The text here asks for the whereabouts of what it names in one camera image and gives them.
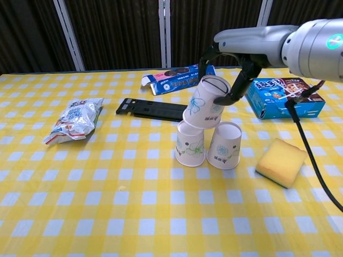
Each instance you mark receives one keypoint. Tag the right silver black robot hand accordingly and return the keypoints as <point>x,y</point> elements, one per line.
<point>252,42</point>

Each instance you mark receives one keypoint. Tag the white paper cup blue flower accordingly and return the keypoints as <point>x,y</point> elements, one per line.
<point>203,104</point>

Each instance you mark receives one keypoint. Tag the white paper cup green flower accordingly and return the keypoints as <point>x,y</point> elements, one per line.
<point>190,147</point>

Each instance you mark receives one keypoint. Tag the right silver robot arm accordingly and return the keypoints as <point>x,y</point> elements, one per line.
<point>316,48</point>

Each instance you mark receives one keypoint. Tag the blue brown biscuit stick box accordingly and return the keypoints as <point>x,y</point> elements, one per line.
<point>278,107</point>

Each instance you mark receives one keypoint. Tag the blue pink Oreo cookie box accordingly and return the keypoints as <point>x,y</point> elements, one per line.
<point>174,81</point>

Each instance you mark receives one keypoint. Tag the white paper cup blue print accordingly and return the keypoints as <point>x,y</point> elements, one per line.
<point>224,150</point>

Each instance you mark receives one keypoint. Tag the black folding stand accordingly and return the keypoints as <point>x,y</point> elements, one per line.
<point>155,108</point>

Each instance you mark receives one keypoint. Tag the yellow sponge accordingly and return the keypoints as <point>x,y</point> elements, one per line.
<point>281,163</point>

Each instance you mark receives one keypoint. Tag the white crinkled snack bag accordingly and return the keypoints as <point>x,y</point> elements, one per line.
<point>75,120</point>

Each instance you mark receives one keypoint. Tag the yellow white checkered tablecloth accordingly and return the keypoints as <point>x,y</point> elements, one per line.
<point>107,200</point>

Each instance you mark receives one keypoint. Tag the white partition frame post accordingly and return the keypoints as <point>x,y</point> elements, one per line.
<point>264,13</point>
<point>164,32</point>
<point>68,34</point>

